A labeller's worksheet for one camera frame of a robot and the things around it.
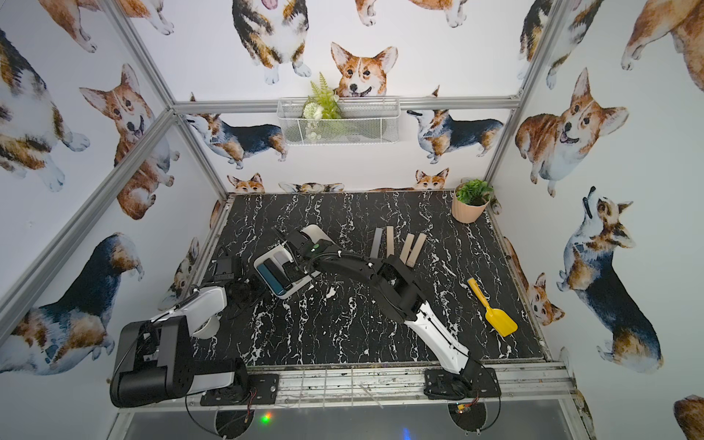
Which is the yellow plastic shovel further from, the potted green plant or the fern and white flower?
the fern and white flower

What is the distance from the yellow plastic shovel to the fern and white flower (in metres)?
0.73

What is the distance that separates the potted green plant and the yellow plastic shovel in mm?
282

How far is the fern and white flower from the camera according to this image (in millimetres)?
814

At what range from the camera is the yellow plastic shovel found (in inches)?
33.1

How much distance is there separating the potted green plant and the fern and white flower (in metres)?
0.53

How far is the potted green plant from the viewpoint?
1030 millimetres
